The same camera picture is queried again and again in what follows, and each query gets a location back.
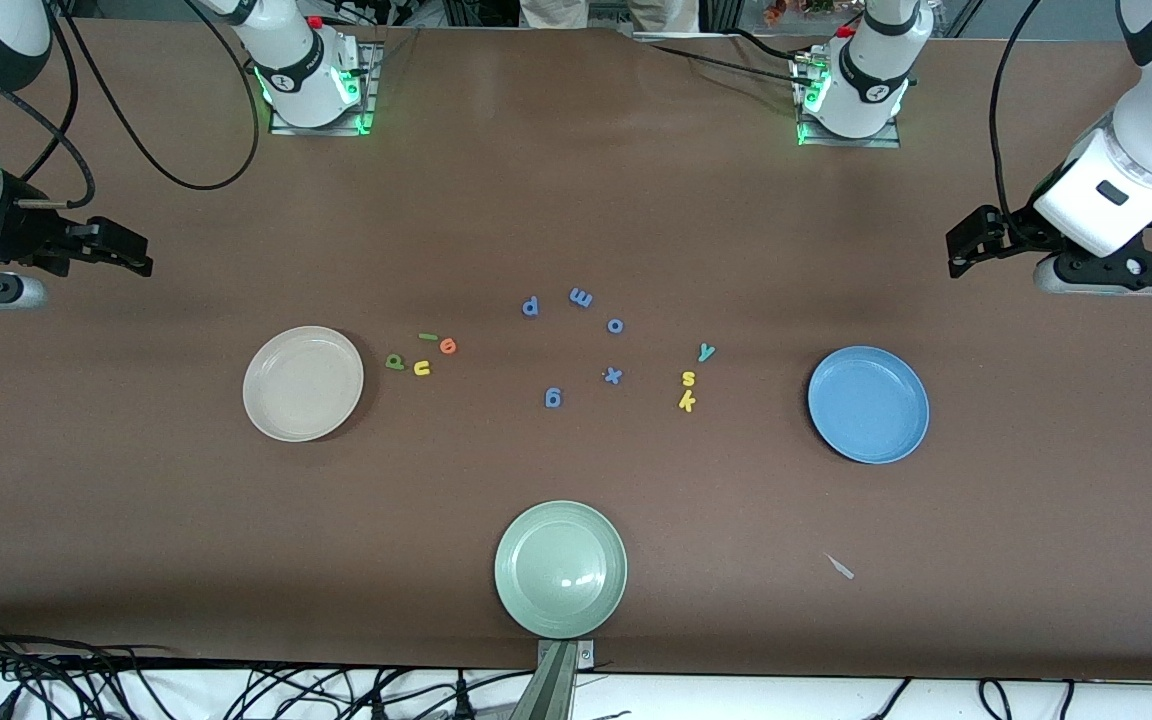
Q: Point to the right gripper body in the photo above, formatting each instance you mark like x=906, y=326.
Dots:
x=21, y=232

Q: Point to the teal foam letter y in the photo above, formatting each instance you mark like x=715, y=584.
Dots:
x=706, y=351

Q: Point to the yellow foam letter k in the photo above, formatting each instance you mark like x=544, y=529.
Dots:
x=685, y=402

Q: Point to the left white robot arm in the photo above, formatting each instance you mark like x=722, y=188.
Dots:
x=866, y=90

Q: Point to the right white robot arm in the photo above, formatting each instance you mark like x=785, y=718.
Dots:
x=308, y=75

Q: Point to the blue plate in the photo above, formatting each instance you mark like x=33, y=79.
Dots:
x=868, y=404

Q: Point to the beige brown plate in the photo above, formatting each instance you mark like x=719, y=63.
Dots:
x=303, y=384

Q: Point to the orange red background objects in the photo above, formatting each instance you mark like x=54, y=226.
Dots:
x=781, y=10

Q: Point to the small white paper scrap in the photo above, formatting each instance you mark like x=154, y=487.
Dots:
x=839, y=566

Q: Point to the person in beige trousers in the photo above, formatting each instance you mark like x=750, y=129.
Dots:
x=661, y=12

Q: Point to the blue foam letter x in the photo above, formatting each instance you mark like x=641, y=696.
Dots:
x=613, y=376

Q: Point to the blue foam letter m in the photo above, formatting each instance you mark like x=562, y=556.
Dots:
x=581, y=297

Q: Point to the blue foam letter p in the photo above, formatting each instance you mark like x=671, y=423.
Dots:
x=530, y=306

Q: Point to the blue foam letter g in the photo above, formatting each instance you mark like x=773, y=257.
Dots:
x=553, y=398

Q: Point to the green plate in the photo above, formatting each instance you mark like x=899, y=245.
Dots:
x=561, y=569

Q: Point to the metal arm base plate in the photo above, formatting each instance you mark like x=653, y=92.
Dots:
x=372, y=80
x=851, y=143

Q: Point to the grey metal camera bracket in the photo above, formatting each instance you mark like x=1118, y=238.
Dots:
x=556, y=685

